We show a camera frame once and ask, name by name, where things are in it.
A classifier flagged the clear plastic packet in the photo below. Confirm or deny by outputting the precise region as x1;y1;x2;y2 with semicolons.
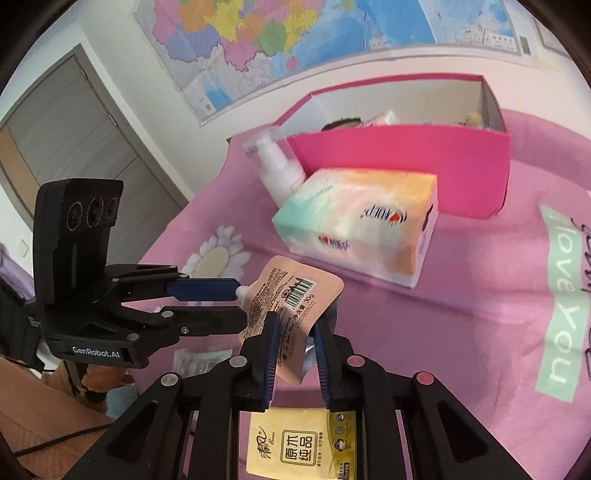
174;347;234;387

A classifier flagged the person's left hand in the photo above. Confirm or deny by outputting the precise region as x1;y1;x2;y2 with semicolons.
69;333;133;394

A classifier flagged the pastel tissue pack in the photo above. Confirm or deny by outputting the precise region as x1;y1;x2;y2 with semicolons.
271;168;439;289

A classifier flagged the pink spouted pouch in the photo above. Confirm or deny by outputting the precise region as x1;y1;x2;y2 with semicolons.
238;255;345;385

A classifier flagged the pink printed blanket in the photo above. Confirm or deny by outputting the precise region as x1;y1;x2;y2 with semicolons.
139;108;591;480

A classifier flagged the black cable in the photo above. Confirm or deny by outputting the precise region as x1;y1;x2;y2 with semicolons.
13;418;112;457

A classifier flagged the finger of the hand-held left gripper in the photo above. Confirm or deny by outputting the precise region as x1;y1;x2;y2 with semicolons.
108;264;241;304
121;306;248;350

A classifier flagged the grey blue cloth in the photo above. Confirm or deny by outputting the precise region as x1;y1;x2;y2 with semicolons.
107;383;140;419

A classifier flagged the purple cloth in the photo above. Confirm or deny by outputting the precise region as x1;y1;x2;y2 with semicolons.
0;244;34;297

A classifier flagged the black cloth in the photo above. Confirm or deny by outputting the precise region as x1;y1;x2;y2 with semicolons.
0;291;38;371

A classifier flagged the pink cardboard box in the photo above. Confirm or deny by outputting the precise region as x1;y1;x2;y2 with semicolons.
279;73;512;220

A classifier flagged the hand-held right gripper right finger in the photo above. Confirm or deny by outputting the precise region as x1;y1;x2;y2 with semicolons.
314;316;507;480

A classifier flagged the yellow tissue packet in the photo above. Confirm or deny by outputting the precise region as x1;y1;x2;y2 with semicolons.
245;406;366;480

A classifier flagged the grey wooden door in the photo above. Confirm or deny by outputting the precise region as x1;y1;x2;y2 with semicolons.
0;44;190;241

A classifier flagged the colourful wall map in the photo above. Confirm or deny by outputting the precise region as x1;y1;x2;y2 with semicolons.
134;0;539;127

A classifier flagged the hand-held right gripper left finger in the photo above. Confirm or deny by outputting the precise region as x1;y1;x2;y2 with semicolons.
99;313;282;480

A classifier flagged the white pump bottle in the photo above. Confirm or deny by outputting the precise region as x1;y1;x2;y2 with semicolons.
242;129;308;208

